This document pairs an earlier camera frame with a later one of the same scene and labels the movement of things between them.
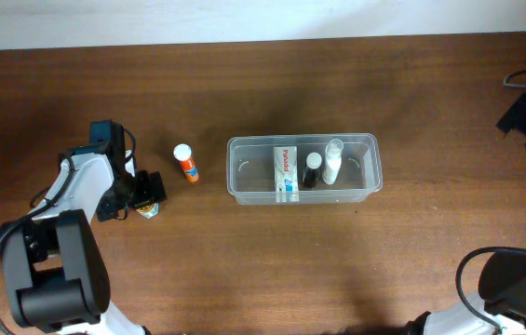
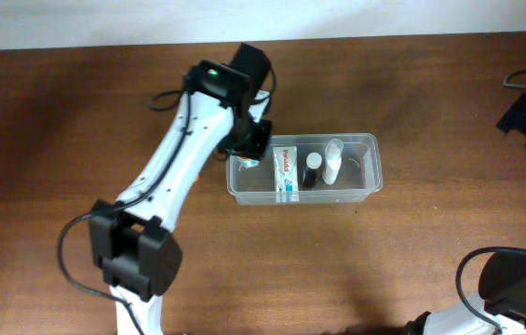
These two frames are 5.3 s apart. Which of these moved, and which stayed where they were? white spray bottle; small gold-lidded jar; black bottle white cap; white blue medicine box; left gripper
Moved: left gripper; small gold-lidded jar
Stayed: white spray bottle; white blue medicine box; black bottle white cap
